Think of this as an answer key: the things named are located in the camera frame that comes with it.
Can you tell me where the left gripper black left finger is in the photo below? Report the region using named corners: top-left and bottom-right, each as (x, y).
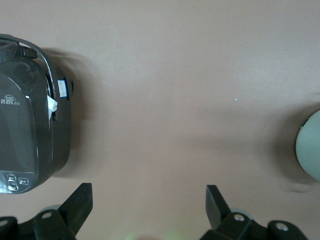
top-left (32, 183), bottom-right (93, 240)

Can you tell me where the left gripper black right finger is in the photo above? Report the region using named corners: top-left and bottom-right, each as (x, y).
top-left (199, 184), bottom-right (270, 240)

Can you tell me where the round glass pot lid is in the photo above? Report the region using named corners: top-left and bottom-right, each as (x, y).
top-left (295, 107), bottom-right (320, 183)

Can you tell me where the black electric rice cooker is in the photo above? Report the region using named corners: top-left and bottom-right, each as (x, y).
top-left (0, 33), bottom-right (75, 195)

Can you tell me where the white paper scrap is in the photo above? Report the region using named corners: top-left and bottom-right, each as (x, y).
top-left (47, 96), bottom-right (59, 120)

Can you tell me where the brown table cloth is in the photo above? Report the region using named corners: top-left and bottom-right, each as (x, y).
top-left (0, 0), bottom-right (320, 240)

